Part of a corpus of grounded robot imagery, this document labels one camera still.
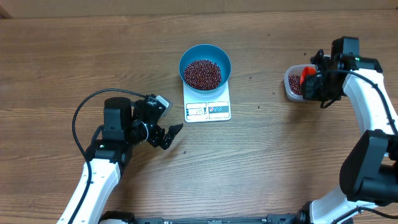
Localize blue bowl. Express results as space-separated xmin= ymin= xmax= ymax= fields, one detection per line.
xmin=178 ymin=44 xmax=232 ymax=94

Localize red beans in bowl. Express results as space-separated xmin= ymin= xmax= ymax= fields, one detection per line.
xmin=183 ymin=60 xmax=222 ymax=91

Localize white digital kitchen scale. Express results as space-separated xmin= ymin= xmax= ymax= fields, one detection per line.
xmin=183 ymin=82 xmax=232 ymax=123

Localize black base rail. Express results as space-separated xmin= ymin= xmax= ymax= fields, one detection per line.
xmin=98 ymin=211 xmax=310 ymax=224

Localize red measuring scoop blue handle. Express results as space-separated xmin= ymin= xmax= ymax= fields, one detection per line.
xmin=300 ymin=66 xmax=317 ymax=85

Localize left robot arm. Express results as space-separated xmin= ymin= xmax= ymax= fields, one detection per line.
xmin=59 ymin=95 xmax=183 ymax=223

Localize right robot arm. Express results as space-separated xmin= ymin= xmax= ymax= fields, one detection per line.
xmin=287 ymin=36 xmax=397 ymax=223

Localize red beans in container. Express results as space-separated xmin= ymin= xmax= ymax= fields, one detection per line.
xmin=288 ymin=75 xmax=302 ymax=95

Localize clear plastic container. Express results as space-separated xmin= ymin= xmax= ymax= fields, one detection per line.
xmin=284 ymin=64 xmax=316 ymax=102

